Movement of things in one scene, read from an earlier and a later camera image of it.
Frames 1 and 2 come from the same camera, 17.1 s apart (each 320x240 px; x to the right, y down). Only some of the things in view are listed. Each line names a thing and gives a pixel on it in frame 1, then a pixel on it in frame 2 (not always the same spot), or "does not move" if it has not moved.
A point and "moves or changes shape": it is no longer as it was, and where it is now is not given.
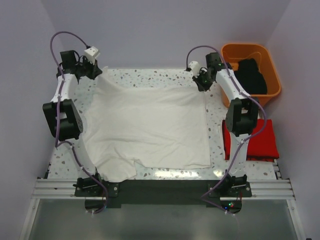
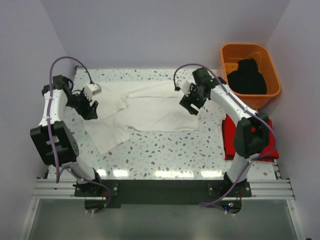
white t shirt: [125, 128] moves or changes shape
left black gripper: [95, 71] → [88, 112]
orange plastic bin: [234, 53] does not move
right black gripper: [201, 87] → [186, 102]
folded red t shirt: [262, 147] does not move
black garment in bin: [252, 79] does not move
